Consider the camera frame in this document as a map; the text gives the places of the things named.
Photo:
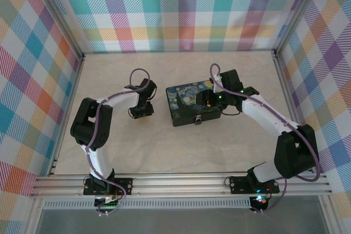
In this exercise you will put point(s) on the small padlock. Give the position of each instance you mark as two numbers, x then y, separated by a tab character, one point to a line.
198	120

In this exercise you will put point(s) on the black starry night painted box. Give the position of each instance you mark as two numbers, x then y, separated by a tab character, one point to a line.
181	99

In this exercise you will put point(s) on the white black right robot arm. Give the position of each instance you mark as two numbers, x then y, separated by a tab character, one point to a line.
266	110

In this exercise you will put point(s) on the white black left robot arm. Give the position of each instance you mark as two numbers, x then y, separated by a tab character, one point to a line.
101	157

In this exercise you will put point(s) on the aluminium side rail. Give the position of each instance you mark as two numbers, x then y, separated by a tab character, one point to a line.
290	108
68	113

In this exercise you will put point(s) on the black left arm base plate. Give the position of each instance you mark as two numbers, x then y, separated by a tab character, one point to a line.
124	186

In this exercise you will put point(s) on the long aluminium mounting rail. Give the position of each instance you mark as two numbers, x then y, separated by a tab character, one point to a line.
178	186

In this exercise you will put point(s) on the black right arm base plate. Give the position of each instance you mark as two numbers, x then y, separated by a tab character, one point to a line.
238	184

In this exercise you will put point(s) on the aluminium frame post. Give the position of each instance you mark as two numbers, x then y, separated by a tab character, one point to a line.
59	12
299	12

